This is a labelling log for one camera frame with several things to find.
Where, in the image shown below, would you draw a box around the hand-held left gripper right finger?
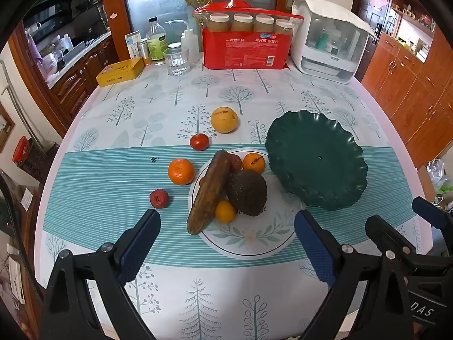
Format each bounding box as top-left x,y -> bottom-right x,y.
294,210 -> 414,340

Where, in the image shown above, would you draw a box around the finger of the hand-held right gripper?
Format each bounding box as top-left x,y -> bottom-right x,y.
412,196 -> 453,252
366,216 -> 453,277

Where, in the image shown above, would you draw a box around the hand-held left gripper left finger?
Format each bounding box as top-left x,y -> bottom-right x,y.
38,209 -> 161,340

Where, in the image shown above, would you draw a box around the dark green scalloped plate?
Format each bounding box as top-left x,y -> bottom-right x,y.
265,110 -> 369,212

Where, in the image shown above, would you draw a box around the mandarin orange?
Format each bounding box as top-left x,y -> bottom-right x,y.
168,159 -> 195,186
242,152 -> 266,174

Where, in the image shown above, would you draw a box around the brown overripe banana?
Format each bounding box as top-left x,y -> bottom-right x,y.
186,149 -> 231,236

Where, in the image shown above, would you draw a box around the dark avocado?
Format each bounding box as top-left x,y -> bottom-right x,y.
226,170 -> 268,217

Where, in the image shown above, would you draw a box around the small yellow-orange citrus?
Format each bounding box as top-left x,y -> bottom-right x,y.
215,200 -> 236,224

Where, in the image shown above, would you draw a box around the red tomato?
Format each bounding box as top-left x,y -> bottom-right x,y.
190,133 -> 209,151

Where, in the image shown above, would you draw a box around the large yellow orange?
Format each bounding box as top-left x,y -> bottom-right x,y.
211,107 -> 239,134

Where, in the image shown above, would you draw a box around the cardboard box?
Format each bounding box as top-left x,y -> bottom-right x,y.
418,166 -> 437,202

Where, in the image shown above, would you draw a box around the clear plastic bag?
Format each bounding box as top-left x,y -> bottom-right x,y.
426,159 -> 447,192

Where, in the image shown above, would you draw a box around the tree print tablecloth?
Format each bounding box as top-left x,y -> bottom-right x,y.
33,55 -> 436,340

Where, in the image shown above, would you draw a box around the red lidded container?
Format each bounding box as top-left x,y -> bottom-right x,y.
12,135 -> 31,163

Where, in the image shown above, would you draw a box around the wooden kitchen base cabinet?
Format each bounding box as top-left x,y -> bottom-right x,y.
46,35 -> 121,121

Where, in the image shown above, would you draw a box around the yellow tin box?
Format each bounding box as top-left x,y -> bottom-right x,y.
95,57 -> 145,88

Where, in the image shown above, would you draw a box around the clear drinking glass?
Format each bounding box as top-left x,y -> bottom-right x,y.
163,46 -> 191,77

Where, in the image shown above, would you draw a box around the brown wooden door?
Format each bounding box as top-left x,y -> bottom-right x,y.
350,0 -> 394,82

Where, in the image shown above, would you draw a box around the small metal can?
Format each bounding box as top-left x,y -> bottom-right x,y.
137,38 -> 149,65

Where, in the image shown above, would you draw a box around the white cup storage cabinet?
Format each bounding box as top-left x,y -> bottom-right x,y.
290,0 -> 374,85

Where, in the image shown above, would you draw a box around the white and blue carton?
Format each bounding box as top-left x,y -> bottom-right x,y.
125,31 -> 142,60

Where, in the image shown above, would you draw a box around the clear bottle green label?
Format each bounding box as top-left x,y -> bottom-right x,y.
146,17 -> 168,66

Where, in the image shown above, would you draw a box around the white squeeze bottle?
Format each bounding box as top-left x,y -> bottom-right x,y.
165,19 -> 200,63

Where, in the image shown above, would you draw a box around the red paper cup package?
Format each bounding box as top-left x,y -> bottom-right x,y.
193,0 -> 305,71

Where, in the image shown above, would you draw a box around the wooden wall cabinets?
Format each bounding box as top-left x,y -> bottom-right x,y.
361,25 -> 453,167

